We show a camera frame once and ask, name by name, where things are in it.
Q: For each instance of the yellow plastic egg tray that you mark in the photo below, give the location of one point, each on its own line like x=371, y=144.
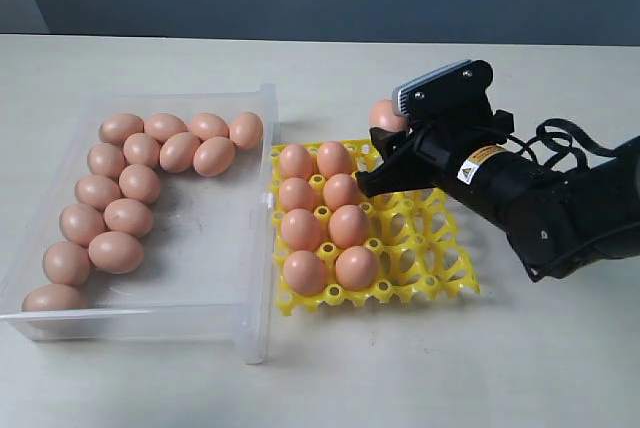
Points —
x=413, y=235

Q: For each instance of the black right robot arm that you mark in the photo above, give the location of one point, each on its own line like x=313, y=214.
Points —
x=578, y=208

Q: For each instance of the clear plastic bin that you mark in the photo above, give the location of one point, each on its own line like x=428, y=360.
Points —
x=206, y=271

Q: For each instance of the brown egg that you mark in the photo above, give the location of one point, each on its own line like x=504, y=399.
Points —
x=339, y=190
x=129, y=216
x=177, y=152
x=97, y=191
x=382, y=116
x=141, y=148
x=162, y=126
x=356, y=268
x=348, y=226
x=301, y=230
x=246, y=130
x=297, y=193
x=141, y=183
x=117, y=128
x=214, y=156
x=295, y=161
x=54, y=297
x=305, y=273
x=333, y=158
x=81, y=223
x=116, y=252
x=208, y=125
x=106, y=160
x=67, y=263

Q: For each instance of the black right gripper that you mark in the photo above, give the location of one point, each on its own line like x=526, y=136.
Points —
x=463, y=146

